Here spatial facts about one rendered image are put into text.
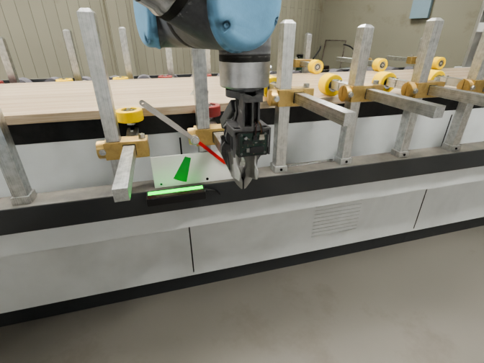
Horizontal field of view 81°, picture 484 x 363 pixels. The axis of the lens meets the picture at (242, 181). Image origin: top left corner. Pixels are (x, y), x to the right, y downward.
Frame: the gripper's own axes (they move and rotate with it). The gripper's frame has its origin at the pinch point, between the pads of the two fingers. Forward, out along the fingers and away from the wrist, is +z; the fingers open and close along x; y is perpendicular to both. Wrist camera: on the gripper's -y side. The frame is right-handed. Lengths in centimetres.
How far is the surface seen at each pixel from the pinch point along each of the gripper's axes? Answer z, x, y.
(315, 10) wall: -97, 377, -686
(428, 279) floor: 82, 106, -26
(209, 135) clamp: -3.2, -2.6, -26.0
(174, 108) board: -7.5, -11.1, -45.5
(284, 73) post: -19.3, 20.2, -26.6
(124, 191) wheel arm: -1.0, -24.1, 0.0
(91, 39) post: -28.1, -29.1, -26.3
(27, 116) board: -8, -54, -45
